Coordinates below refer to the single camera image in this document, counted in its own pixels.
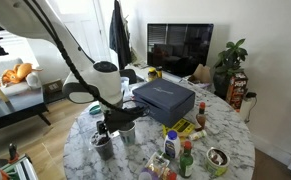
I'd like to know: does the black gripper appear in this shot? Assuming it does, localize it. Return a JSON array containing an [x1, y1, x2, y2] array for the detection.
[[96, 105, 137, 138]]

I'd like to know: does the purple lid container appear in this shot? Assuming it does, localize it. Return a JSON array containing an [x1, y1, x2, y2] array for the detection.
[[138, 167, 154, 180]]

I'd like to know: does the clear acrylic tray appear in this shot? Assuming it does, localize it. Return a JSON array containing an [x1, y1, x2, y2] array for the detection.
[[74, 99, 136, 152]]

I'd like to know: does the green round lid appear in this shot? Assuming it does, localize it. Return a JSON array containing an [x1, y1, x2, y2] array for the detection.
[[88, 104, 102, 116]]

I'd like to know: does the black chair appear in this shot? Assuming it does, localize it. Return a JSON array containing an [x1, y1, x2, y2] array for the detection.
[[119, 68, 138, 85]]

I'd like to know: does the small cardboard box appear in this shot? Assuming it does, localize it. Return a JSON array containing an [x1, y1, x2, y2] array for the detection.
[[42, 79, 65, 95]]

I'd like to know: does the clear snack bag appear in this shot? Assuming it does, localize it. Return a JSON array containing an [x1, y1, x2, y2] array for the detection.
[[144, 151, 178, 180]]

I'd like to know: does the navy blue cardboard box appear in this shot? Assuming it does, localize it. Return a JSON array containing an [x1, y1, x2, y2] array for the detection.
[[132, 77, 197, 128]]

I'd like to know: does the white television cabinet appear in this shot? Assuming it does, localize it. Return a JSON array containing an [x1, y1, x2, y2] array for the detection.
[[124, 63, 216, 93]]

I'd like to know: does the white bottle blue cap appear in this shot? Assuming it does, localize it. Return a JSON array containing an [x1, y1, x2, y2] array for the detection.
[[163, 130, 182, 160]]

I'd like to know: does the yellow lid vitamin bottle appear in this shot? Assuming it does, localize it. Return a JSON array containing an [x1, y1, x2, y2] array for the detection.
[[147, 67, 158, 83]]

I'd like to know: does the yellow packet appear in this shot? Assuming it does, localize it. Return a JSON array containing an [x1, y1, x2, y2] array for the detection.
[[161, 117, 197, 138]]

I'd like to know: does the dark bottle yellow label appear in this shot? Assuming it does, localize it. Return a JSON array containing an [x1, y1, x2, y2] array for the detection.
[[155, 65, 164, 79]]

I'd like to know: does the black coffee table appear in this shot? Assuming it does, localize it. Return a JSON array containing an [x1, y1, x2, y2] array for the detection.
[[0, 88, 52, 134]]

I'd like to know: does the green bottle red cap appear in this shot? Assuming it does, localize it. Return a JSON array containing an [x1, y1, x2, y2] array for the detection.
[[178, 140, 195, 179]]

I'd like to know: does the dark hanging coat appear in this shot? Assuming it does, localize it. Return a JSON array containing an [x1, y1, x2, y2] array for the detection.
[[108, 0, 133, 70]]

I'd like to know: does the small white bottle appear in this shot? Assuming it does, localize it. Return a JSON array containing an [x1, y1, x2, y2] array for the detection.
[[188, 129, 208, 142]]

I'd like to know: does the red cap hot sauce bottle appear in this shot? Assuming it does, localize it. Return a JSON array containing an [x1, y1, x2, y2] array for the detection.
[[194, 101, 207, 132]]

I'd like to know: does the orange stuffed animal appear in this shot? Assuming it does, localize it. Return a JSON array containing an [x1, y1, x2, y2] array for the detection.
[[0, 62, 43, 88]]

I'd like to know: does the grey sofa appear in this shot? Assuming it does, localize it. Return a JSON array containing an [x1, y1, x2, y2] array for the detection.
[[0, 57, 44, 104]]

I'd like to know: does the black flat screen television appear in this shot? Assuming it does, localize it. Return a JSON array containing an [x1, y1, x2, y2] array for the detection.
[[146, 23, 215, 78]]

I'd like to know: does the brown paper bag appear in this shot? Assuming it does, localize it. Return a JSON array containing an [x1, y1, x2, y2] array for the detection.
[[188, 63, 213, 84]]

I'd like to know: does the open tin can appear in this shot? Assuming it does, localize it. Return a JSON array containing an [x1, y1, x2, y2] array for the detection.
[[205, 146, 231, 178]]

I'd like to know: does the orange Jenga box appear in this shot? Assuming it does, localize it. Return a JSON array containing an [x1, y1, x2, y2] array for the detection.
[[225, 71, 249, 113]]

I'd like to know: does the green potted plant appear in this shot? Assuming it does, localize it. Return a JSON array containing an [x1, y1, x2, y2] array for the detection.
[[212, 38, 249, 99]]

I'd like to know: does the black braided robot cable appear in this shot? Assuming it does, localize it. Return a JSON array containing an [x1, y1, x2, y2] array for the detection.
[[21, 0, 151, 116]]

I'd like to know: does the white device with cable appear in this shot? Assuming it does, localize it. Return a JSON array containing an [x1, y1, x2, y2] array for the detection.
[[238, 91, 258, 124]]

